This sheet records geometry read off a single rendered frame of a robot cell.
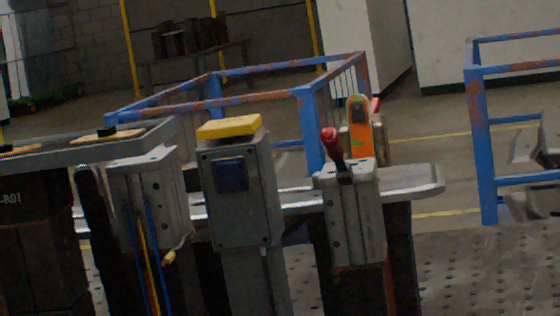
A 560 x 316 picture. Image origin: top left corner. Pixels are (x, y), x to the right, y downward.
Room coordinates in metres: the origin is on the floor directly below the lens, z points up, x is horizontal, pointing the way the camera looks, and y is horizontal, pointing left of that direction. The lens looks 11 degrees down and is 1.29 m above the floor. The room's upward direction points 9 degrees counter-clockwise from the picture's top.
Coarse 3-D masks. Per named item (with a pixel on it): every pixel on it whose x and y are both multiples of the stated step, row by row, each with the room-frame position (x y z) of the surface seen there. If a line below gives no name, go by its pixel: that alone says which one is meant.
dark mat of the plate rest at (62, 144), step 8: (136, 128) 1.02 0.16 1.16; (152, 128) 0.99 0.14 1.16; (136, 136) 0.95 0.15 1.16; (32, 144) 1.05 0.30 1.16; (48, 144) 1.02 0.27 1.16; (56, 144) 1.00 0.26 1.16; (64, 144) 0.99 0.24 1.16; (80, 144) 0.97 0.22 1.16; (88, 144) 0.96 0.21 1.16; (32, 152) 0.97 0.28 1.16; (40, 152) 0.96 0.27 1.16
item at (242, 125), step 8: (216, 120) 0.97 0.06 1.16; (224, 120) 0.96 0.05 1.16; (232, 120) 0.95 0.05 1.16; (240, 120) 0.94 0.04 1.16; (248, 120) 0.92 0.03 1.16; (256, 120) 0.93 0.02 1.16; (200, 128) 0.93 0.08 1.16; (208, 128) 0.92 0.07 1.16; (216, 128) 0.91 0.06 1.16; (224, 128) 0.91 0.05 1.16; (232, 128) 0.91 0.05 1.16; (240, 128) 0.91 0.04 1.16; (248, 128) 0.91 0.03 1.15; (256, 128) 0.93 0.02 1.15; (200, 136) 0.92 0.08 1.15; (208, 136) 0.91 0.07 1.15; (216, 136) 0.91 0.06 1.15; (224, 136) 0.91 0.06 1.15; (232, 136) 0.92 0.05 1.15; (240, 136) 0.93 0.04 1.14
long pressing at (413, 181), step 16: (384, 176) 1.26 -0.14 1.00; (400, 176) 1.25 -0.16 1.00; (416, 176) 1.23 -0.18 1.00; (432, 176) 1.21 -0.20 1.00; (304, 192) 1.25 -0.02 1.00; (320, 192) 1.23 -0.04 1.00; (384, 192) 1.16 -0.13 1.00; (400, 192) 1.15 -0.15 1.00; (416, 192) 1.15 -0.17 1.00; (432, 192) 1.15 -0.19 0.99; (80, 208) 1.40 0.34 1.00; (112, 208) 1.35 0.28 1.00; (192, 208) 1.27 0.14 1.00; (288, 208) 1.18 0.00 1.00; (304, 208) 1.17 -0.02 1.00; (320, 208) 1.17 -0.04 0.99; (80, 224) 1.28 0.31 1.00; (208, 224) 1.20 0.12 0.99
